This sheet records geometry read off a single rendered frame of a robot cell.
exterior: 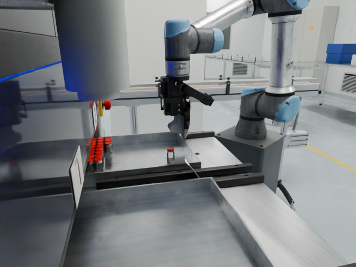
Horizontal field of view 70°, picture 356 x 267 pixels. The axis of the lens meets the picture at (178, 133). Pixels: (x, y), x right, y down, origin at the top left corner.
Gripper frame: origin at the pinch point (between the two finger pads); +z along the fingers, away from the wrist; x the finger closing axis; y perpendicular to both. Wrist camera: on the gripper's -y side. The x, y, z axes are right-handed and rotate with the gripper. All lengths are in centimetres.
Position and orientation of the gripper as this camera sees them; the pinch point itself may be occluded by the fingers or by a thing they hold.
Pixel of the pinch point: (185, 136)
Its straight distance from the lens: 84.5
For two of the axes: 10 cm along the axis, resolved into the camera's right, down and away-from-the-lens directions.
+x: 2.3, 3.2, -9.2
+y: -9.7, 0.9, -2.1
